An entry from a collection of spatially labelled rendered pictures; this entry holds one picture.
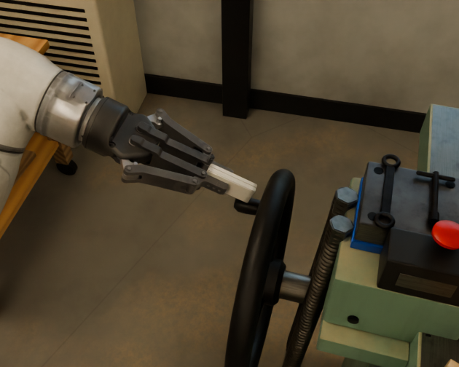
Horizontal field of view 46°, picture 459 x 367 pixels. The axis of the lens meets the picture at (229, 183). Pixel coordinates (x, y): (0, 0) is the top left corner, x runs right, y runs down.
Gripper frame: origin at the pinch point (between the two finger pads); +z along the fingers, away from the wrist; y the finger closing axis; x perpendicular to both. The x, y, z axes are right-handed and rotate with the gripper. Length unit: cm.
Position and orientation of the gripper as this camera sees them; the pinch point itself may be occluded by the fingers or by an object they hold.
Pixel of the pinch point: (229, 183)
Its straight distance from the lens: 74.5
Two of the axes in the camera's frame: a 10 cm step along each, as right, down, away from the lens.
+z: 9.0, 4.2, 0.9
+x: -3.3, 5.5, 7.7
